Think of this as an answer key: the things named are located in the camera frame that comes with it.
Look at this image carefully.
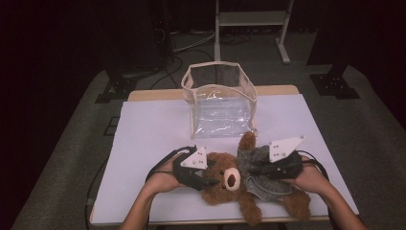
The wooden table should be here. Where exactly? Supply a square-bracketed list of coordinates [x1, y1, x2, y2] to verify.
[89, 84, 360, 227]

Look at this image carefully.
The grey knitted bear sweater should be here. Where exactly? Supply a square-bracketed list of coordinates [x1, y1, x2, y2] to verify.
[237, 145, 296, 203]

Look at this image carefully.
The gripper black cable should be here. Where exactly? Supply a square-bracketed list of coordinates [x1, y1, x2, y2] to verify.
[84, 145, 198, 224]
[295, 149, 331, 183]

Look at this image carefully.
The clear plastic bag beige trim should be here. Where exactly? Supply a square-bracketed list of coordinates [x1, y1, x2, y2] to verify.
[180, 60, 259, 140]

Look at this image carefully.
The person's left hand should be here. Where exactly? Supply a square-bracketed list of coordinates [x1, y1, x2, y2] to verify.
[145, 152, 192, 195]

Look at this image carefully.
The brown teddy bear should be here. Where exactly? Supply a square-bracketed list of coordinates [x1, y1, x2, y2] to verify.
[200, 130, 312, 227]

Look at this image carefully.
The white metal stand frame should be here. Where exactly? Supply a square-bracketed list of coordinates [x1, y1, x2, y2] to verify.
[214, 0, 295, 65]

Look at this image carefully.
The floor cables bundle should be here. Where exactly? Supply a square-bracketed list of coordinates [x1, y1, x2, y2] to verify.
[149, 28, 218, 90]

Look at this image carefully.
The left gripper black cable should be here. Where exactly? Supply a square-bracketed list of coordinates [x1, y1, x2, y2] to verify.
[84, 145, 198, 224]

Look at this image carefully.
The black stand base plate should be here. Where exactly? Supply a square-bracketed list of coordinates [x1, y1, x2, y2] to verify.
[309, 63, 362, 100]
[94, 70, 139, 104]

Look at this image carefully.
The person's right hand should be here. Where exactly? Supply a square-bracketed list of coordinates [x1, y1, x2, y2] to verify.
[282, 155, 333, 195]

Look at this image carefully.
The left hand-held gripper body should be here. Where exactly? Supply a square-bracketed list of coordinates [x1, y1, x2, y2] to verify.
[171, 146, 211, 192]

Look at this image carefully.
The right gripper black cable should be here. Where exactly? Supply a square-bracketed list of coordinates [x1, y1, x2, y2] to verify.
[295, 149, 331, 183]

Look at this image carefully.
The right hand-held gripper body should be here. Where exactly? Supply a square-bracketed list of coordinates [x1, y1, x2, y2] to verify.
[267, 135, 305, 180]

